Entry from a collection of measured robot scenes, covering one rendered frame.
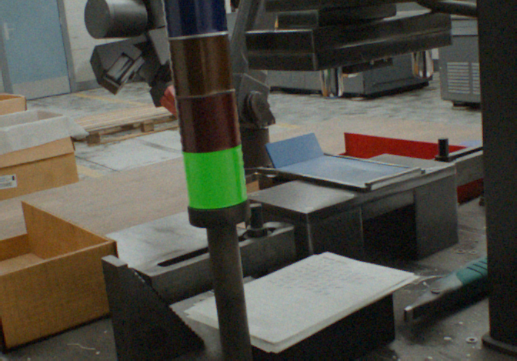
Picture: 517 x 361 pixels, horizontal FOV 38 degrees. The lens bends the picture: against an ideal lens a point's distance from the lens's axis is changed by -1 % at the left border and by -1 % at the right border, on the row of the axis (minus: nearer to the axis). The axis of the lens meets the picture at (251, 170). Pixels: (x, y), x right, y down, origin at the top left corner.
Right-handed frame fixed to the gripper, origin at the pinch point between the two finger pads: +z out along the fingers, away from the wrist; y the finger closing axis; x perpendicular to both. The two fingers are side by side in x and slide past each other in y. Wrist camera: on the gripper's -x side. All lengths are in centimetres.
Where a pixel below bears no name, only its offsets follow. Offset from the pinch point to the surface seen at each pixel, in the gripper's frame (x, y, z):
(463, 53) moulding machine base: 424, -371, -119
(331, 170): 2.0, 20.9, 13.6
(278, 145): 0.3, 15.7, 8.2
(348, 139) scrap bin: 24.0, -5.5, 5.1
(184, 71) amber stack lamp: -22, 48, 10
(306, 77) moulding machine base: 412, -583, -205
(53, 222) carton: -23.5, 6.0, 7.0
